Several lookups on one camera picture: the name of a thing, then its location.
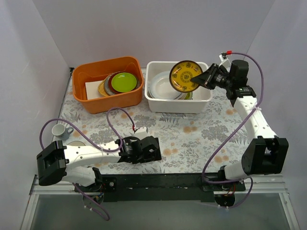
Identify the small white bowl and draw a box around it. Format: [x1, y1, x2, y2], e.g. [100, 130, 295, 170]
[68, 141, 85, 147]

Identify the white paper in bin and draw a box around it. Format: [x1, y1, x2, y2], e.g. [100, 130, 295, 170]
[85, 80, 103, 100]

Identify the orange plastic bin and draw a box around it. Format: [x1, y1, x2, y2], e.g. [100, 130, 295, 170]
[72, 56, 144, 114]

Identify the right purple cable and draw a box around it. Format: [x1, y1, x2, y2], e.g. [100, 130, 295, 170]
[201, 50, 264, 208]

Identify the white scalloped paper plate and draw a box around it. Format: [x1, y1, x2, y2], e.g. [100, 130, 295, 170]
[149, 71, 183, 100]

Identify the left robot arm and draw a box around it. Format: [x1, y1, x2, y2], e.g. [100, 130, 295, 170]
[36, 136, 162, 192]

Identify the aluminium frame rail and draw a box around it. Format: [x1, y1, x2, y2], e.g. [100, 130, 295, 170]
[21, 175, 299, 230]

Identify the teal white dotted mug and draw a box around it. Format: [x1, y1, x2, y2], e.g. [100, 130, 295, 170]
[51, 124, 74, 140]

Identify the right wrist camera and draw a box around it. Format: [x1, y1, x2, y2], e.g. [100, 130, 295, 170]
[219, 50, 232, 70]

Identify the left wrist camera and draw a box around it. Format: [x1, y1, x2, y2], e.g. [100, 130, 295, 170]
[134, 126, 148, 140]

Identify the floral patterned table mat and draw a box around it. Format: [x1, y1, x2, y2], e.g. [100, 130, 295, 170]
[59, 80, 249, 174]

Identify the grey plate in bin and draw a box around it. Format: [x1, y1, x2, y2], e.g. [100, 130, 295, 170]
[104, 74, 115, 96]

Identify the white plastic bin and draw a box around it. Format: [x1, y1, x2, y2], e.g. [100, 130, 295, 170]
[144, 61, 213, 114]

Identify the woven mat in bin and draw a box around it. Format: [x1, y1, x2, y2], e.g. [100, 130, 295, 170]
[98, 80, 109, 97]

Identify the green round plate in bin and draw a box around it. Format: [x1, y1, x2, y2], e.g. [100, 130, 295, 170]
[111, 72, 138, 93]

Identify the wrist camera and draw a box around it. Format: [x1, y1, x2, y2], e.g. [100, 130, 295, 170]
[219, 50, 232, 70]
[134, 126, 148, 140]

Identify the yellow brown patterned plate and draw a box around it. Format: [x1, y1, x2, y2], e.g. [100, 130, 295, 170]
[169, 60, 203, 93]

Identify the green polka dot plate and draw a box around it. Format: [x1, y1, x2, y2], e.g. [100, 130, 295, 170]
[184, 92, 193, 100]

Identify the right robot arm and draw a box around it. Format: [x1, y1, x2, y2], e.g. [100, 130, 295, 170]
[191, 60, 289, 191]

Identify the dark red plate in bin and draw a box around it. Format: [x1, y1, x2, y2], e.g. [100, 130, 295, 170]
[107, 71, 141, 94]

